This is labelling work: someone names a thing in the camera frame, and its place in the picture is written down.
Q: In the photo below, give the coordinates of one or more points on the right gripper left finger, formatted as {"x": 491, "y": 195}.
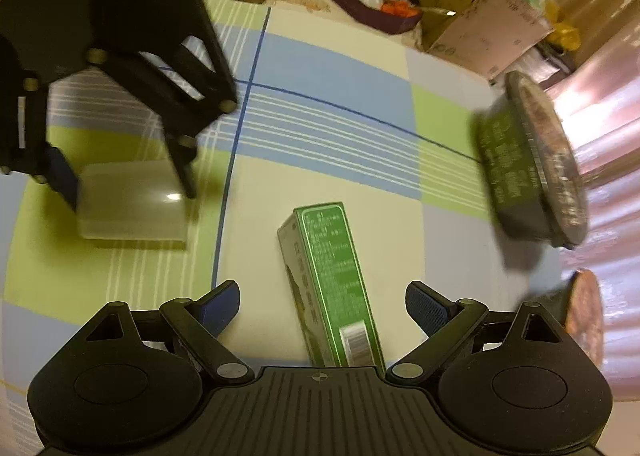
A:
{"x": 198, "y": 323}

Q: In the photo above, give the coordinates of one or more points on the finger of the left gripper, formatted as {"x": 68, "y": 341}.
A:
{"x": 53, "y": 168}
{"x": 182, "y": 116}

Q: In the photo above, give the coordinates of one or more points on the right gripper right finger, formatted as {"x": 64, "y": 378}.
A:
{"x": 447, "y": 325}

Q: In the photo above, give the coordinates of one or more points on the clear plastic container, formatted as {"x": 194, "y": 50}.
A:
{"x": 135, "y": 200}

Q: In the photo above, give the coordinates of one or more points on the green medicine box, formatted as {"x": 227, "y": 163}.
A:
{"x": 330, "y": 295}

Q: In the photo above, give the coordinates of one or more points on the right instant noodle bowl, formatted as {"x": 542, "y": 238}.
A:
{"x": 584, "y": 319}

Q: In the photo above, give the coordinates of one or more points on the instant noodle bowl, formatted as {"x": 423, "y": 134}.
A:
{"x": 530, "y": 168}
{"x": 584, "y": 319}

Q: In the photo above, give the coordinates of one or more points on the checked tablecloth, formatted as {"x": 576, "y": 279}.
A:
{"x": 328, "y": 113}

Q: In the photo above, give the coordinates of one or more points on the left instant noodle bowl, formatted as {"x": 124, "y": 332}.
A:
{"x": 530, "y": 168}

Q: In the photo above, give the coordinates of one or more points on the pink lace curtain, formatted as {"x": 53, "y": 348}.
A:
{"x": 599, "y": 109}

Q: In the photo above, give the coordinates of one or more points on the pink cardboard box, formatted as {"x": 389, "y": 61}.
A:
{"x": 488, "y": 36}

